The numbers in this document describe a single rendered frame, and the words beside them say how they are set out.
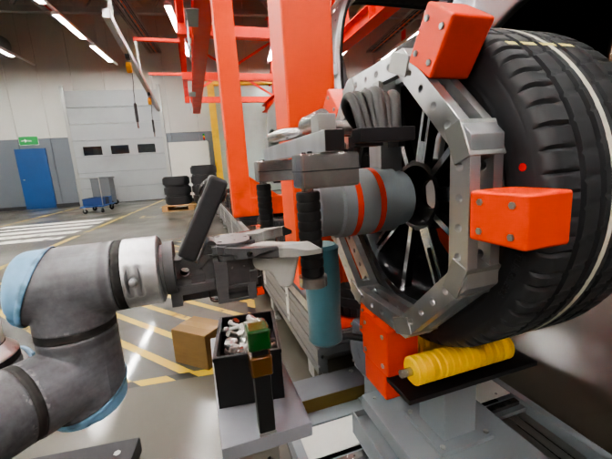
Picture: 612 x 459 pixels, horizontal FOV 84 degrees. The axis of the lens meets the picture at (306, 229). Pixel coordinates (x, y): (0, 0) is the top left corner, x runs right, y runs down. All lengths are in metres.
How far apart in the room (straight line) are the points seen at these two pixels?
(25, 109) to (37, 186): 2.58
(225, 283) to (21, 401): 0.24
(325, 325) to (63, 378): 0.56
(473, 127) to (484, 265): 0.20
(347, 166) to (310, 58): 0.69
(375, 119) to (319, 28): 0.70
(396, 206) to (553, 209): 0.29
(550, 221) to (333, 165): 0.28
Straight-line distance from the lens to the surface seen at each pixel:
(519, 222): 0.48
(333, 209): 0.64
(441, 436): 1.06
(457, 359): 0.80
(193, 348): 1.82
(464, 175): 0.54
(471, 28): 0.61
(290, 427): 0.74
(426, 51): 0.62
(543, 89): 0.60
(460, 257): 0.58
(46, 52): 15.50
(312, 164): 0.48
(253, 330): 0.62
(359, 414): 1.23
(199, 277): 0.49
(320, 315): 0.86
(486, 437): 1.10
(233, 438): 0.74
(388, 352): 0.81
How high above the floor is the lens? 0.93
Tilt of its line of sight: 11 degrees down
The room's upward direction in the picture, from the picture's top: 4 degrees counter-clockwise
